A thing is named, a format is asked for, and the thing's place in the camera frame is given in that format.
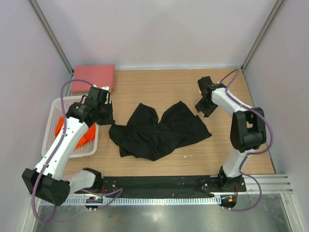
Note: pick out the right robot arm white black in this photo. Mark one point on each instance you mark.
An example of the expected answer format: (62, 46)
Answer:
(247, 133)

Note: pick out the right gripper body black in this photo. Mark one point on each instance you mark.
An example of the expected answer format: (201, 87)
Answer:
(206, 107)

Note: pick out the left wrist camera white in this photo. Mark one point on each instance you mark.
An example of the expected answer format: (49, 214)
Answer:
(106, 88)

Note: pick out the aluminium frame rail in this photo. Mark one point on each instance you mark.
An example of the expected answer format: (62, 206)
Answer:
(269, 183)

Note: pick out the black t-shirt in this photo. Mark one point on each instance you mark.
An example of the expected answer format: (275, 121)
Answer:
(149, 137)

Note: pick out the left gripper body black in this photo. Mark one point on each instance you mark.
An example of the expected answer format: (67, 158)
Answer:
(105, 117)

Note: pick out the white slotted cable duct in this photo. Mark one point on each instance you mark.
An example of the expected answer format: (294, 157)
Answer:
(88, 200)

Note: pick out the folded pink t-shirt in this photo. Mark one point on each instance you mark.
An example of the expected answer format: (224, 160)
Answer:
(99, 75)

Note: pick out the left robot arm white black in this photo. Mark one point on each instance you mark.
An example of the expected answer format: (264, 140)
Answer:
(46, 180)

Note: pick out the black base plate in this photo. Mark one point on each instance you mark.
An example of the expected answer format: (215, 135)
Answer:
(167, 187)

